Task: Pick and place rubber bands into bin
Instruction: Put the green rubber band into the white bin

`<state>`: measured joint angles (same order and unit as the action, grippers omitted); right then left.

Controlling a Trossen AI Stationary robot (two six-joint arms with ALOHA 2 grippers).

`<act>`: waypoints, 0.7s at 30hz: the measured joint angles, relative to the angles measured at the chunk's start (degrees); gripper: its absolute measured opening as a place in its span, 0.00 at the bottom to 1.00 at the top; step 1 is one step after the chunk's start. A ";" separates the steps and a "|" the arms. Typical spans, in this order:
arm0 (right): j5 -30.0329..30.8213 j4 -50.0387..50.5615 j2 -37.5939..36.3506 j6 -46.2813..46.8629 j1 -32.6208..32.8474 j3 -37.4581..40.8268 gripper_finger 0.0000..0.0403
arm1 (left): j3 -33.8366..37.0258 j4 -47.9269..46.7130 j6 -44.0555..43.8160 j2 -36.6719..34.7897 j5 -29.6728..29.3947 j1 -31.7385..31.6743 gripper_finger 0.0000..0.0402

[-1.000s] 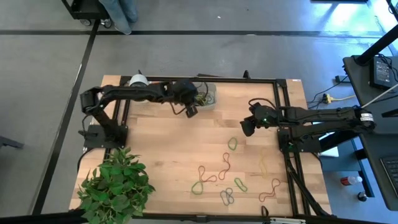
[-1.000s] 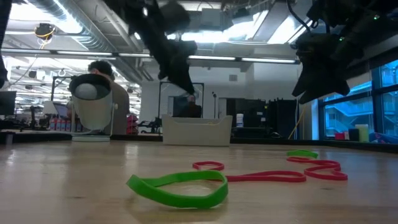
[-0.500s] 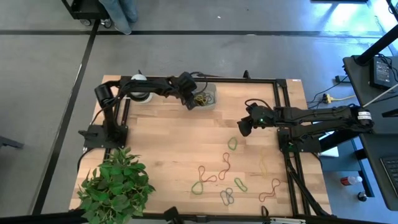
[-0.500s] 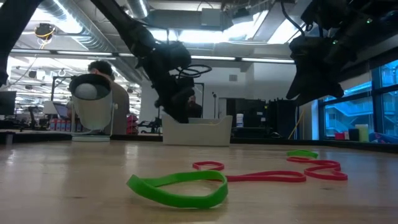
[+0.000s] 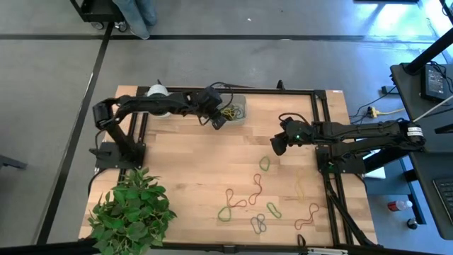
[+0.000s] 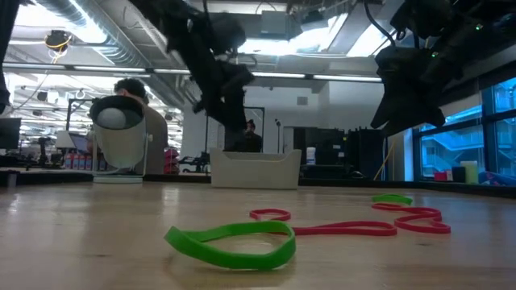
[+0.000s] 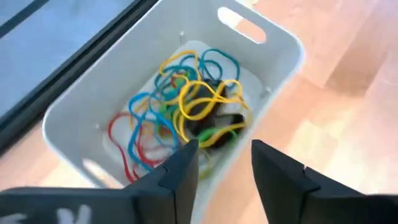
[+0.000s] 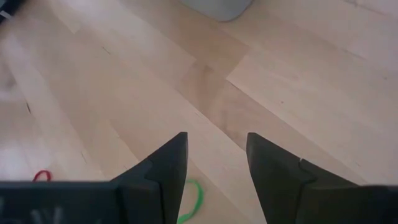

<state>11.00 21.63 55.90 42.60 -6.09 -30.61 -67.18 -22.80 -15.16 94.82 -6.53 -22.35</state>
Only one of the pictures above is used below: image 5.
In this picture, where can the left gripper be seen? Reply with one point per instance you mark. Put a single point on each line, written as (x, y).
(209, 102)

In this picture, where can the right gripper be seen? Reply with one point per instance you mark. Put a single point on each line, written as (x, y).
(299, 132)

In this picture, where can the yellow rubber band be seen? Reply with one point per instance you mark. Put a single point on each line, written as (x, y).
(228, 113)
(301, 187)

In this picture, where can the blue rubber band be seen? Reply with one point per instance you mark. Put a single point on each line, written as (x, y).
(251, 223)
(240, 114)
(265, 221)

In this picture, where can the green rubber band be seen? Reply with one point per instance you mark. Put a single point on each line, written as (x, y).
(268, 204)
(260, 163)
(219, 214)

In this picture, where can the red rubber band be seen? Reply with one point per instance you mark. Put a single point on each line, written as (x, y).
(296, 225)
(229, 204)
(258, 187)

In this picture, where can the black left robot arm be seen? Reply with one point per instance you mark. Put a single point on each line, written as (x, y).
(152, 104)

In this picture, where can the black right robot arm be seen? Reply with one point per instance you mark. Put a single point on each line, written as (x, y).
(371, 129)

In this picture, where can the white plastic bin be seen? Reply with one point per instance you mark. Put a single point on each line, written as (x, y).
(239, 99)

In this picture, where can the white cylindrical lamp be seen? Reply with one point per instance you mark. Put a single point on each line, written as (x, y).
(157, 90)

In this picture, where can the white paper sheet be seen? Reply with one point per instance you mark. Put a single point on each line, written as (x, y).
(378, 173)

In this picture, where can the black desk beam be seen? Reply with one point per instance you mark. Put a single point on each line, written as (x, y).
(428, 53)
(385, 159)

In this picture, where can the white label strip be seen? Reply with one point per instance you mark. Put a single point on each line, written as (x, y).
(327, 250)

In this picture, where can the black power plug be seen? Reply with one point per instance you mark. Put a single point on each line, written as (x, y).
(385, 90)

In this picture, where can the green leafy plant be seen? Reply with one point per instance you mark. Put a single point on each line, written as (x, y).
(131, 212)

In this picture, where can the red label plastic bottle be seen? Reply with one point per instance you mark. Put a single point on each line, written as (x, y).
(394, 206)

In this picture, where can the person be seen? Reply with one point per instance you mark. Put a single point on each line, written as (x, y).
(134, 17)

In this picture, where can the black round cap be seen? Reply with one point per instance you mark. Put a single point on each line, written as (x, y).
(412, 224)

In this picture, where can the black desk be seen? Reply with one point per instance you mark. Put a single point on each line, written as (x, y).
(435, 141)

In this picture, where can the black wheeled cart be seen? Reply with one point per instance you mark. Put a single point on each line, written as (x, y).
(95, 14)

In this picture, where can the black power supply box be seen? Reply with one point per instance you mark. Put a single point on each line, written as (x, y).
(433, 83)

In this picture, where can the black keyboard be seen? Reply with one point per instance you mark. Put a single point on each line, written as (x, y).
(446, 198)

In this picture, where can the grey chair leg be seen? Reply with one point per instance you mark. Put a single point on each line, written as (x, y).
(10, 162)

